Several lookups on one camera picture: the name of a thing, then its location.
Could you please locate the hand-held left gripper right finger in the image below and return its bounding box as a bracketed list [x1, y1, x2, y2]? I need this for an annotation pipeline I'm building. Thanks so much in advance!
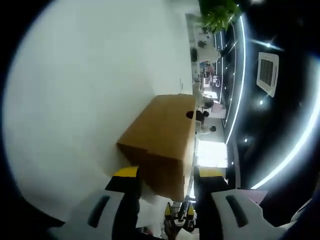
[193, 166, 283, 240]

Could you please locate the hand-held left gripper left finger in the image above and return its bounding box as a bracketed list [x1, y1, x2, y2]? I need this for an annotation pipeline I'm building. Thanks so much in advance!
[57, 166, 142, 240]

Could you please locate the brown cardboard shoe box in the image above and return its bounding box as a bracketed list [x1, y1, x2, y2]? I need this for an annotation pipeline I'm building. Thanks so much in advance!
[116, 93, 197, 203]

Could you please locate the ceiling light strip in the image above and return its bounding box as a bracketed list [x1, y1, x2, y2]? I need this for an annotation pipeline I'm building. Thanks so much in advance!
[238, 14, 251, 142]
[251, 99, 320, 190]

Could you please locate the pink monitor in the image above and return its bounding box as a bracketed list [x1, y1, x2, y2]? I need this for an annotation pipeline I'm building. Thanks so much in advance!
[211, 103, 225, 118]

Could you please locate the ceiling air conditioner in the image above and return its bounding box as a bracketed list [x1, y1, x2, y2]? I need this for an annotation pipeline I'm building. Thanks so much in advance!
[256, 51, 280, 98]

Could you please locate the green potted plant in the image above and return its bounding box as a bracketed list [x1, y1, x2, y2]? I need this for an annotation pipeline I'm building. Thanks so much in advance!
[199, 0, 242, 32]

